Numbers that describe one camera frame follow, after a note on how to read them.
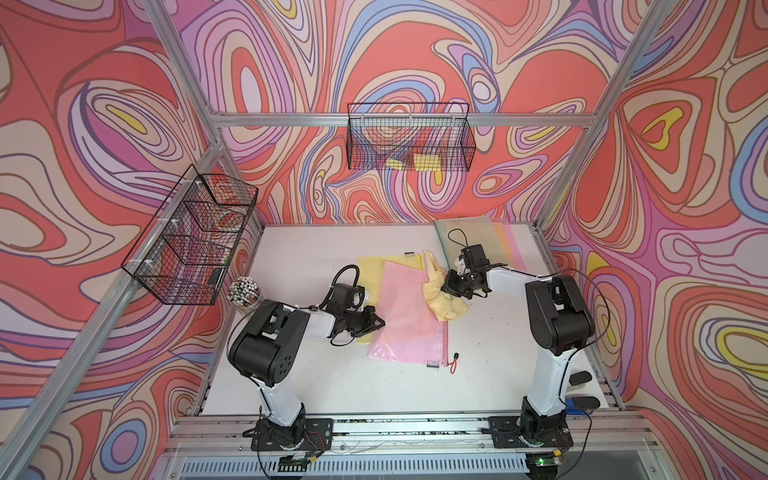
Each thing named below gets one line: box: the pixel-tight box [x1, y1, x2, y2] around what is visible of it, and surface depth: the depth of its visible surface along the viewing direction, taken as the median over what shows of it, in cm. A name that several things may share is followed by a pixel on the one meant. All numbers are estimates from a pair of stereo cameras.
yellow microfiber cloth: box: [423, 250, 469, 322], surface depth 98 cm
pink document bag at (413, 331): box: [368, 261, 449, 367], surface depth 95 cm
